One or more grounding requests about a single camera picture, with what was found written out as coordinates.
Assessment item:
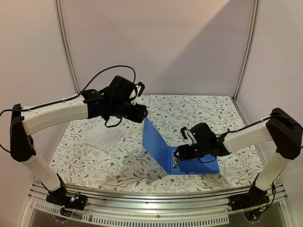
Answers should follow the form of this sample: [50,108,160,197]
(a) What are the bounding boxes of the chrome lever arch clip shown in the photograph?
[172,152,179,169]

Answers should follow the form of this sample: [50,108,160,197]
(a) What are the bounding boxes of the blue folder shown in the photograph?
[142,118,220,175]

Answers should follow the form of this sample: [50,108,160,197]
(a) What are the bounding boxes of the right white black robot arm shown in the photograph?
[173,108,303,195]

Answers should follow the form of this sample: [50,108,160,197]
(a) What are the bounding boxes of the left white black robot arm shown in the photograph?
[9,87,148,192]

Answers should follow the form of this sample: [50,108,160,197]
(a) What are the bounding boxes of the white printed paper sheets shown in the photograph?
[85,126,126,152]

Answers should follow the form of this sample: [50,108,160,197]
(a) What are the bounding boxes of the floral patterned table mat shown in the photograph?
[50,95,263,193]

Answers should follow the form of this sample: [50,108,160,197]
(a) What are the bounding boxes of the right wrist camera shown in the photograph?
[180,122,217,147]

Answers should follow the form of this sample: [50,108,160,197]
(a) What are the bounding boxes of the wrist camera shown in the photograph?
[103,75,145,104]
[180,122,217,147]

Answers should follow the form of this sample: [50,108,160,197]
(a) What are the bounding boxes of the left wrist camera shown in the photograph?
[103,75,145,104]

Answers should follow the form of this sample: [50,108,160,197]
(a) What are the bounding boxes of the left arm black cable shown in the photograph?
[0,65,137,154]

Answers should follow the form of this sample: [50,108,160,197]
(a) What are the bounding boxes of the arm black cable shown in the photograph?
[197,113,285,164]
[0,65,137,154]

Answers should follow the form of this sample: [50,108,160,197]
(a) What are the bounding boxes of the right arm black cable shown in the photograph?
[197,113,285,164]

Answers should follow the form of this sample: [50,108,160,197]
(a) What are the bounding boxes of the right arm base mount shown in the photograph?
[228,184,276,223]

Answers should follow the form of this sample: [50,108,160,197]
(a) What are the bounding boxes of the aluminium front rail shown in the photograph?
[27,182,288,217]

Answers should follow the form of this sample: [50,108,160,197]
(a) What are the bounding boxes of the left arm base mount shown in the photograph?
[46,188,88,217]

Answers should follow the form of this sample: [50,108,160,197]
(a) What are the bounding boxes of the perforated white cable tray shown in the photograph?
[28,202,230,227]

